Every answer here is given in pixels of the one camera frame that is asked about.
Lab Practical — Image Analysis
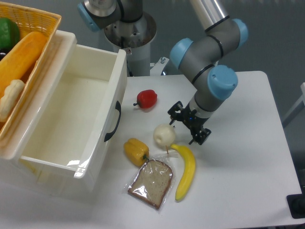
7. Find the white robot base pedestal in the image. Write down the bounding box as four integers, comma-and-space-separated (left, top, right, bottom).
104, 12, 169, 76

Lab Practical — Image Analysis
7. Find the red bell pepper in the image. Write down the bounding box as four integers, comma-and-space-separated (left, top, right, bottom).
133, 90, 157, 109

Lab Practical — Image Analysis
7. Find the white furniture leg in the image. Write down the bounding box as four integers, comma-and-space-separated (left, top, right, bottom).
282, 83, 305, 128

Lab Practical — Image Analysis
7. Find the black drawer handle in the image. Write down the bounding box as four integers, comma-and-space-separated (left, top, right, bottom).
104, 101, 122, 142

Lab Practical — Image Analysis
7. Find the green bell pepper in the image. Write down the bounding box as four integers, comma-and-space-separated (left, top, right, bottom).
0, 18, 20, 49

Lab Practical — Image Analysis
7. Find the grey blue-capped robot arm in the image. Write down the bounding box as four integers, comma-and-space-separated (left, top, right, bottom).
78, 0, 248, 145

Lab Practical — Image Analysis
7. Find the black object at table edge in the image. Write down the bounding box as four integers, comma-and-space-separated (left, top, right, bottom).
286, 194, 305, 219

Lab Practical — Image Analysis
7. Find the orange baguette loaf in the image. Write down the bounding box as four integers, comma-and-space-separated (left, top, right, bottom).
0, 31, 47, 96

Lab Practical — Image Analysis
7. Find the yellow banana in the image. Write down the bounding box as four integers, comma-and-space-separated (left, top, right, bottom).
171, 144, 196, 202

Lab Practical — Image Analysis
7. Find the bread slice in plastic bag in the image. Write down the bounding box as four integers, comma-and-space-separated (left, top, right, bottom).
123, 154, 176, 211

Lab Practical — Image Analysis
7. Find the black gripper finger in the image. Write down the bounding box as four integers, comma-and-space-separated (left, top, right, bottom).
167, 101, 184, 125
189, 126, 211, 145

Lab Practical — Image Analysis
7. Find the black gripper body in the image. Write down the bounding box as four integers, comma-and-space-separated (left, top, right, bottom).
183, 104, 209, 136

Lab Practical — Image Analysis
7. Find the yellow bell pepper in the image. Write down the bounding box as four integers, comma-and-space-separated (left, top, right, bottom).
123, 138, 149, 167

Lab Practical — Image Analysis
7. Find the white plastic drawer bin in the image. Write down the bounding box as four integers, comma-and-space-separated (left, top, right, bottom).
0, 31, 127, 196

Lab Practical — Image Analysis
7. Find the yellow wicker basket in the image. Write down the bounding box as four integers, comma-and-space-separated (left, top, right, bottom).
0, 2, 61, 141

